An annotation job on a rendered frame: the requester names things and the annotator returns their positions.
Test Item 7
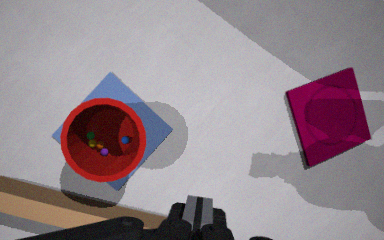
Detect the green marble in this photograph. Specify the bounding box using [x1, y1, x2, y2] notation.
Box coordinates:
[87, 132, 95, 140]

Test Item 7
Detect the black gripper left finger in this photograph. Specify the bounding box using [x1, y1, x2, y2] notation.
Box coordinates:
[17, 195, 200, 240]

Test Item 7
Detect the olive yellow marble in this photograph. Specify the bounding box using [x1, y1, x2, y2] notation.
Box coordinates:
[88, 139, 96, 148]

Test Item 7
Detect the olive-brown marble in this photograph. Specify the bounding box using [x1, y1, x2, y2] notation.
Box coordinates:
[96, 141, 104, 149]

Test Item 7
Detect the maroon square pad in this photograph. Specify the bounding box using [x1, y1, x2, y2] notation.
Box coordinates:
[285, 68, 371, 167]

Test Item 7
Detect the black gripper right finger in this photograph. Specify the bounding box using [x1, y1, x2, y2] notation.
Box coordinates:
[195, 197, 273, 240]

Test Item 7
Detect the blue marble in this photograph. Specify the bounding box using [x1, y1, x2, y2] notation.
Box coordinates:
[121, 136, 129, 144]

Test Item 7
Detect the purple marble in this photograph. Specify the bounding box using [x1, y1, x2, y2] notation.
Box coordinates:
[100, 148, 109, 156]

